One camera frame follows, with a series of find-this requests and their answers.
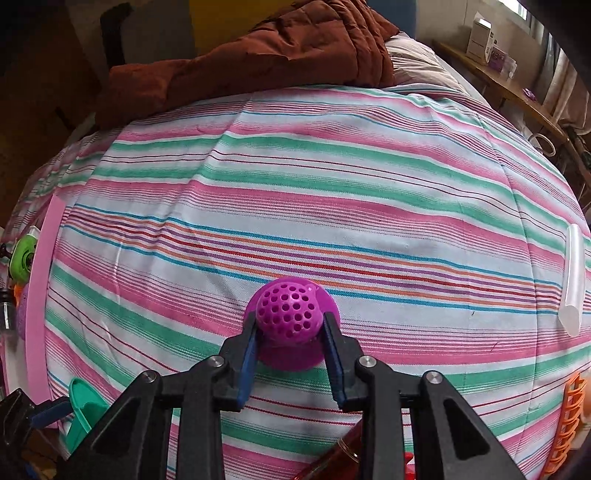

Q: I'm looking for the purple box on shelf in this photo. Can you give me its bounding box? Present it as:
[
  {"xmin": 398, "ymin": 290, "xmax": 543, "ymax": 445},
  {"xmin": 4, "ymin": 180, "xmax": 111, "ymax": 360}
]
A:
[{"xmin": 488, "ymin": 46, "xmax": 517, "ymax": 78}]

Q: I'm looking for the brown quilted blanket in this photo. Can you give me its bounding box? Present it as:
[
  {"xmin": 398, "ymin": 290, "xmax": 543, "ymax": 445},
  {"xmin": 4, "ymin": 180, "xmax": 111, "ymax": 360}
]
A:
[{"xmin": 96, "ymin": 21, "xmax": 400, "ymax": 129}]

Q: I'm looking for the white box on shelf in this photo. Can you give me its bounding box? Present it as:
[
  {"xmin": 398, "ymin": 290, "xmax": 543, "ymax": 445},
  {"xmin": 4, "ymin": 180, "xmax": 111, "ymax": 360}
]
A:
[{"xmin": 466, "ymin": 13, "xmax": 494, "ymax": 65}]

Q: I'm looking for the green white round toy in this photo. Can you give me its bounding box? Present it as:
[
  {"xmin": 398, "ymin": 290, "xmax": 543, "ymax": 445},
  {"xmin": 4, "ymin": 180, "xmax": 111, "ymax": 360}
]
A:
[{"xmin": 9, "ymin": 226, "xmax": 41, "ymax": 285}]

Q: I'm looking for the red cylindrical bottle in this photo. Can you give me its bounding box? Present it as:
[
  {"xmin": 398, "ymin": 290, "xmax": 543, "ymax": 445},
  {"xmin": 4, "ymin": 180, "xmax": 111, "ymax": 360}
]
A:
[{"xmin": 290, "ymin": 419, "xmax": 417, "ymax": 480}]

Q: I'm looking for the pink rimmed white tray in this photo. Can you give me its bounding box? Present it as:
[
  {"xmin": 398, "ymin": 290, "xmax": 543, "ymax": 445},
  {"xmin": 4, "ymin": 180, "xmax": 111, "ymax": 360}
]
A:
[{"xmin": 1, "ymin": 196, "xmax": 66, "ymax": 404}]

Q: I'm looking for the white plastic tube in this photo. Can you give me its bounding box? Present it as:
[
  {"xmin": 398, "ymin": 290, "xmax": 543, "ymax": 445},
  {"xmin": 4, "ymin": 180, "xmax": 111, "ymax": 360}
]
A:
[{"xmin": 558, "ymin": 224, "xmax": 586, "ymax": 337}]

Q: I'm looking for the wooden side shelf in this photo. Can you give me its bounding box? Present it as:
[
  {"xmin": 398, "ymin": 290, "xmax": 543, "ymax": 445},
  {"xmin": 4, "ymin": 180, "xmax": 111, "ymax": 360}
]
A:
[{"xmin": 432, "ymin": 40, "xmax": 590, "ymax": 187}]

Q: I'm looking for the beige curtain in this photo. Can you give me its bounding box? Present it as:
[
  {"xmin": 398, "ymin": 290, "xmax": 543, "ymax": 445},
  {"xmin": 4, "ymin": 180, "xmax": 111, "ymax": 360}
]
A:
[{"xmin": 536, "ymin": 31, "xmax": 590, "ymax": 136}]

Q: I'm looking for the orange ribbed plastic piece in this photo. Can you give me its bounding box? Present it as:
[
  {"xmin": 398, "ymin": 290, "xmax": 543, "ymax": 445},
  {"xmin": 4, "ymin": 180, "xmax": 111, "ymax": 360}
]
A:
[{"xmin": 540, "ymin": 370, "xmax": 590, "ymax": 479}]

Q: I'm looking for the magenta perforated dome toy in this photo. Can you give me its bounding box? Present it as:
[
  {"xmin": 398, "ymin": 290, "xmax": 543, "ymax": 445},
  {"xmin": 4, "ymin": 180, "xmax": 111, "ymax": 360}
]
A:
[{"xmin": 243, "ymin": 277, "xmax": 341, "ymax": 372}]

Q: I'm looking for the striped bed sheet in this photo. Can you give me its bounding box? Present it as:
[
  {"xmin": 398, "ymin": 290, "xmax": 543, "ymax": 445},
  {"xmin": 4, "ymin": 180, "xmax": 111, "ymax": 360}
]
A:
[{"xmin": 0, "ymin": 82, "xmax": 591, "ymax": 480}]

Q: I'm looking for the white pillow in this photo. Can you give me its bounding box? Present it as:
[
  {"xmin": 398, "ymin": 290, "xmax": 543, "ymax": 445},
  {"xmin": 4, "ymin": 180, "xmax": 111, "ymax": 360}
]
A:
[{"xmin": 386, "ymin": 33, "xmax": 489, "ymax": 105}]

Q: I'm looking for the green plastic stand toy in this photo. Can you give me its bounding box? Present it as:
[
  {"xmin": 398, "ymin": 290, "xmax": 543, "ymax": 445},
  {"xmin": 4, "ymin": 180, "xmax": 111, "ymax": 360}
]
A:
[{"xmin": 65, "ymin": 377, "xmax": 109, "ymax": 453}]

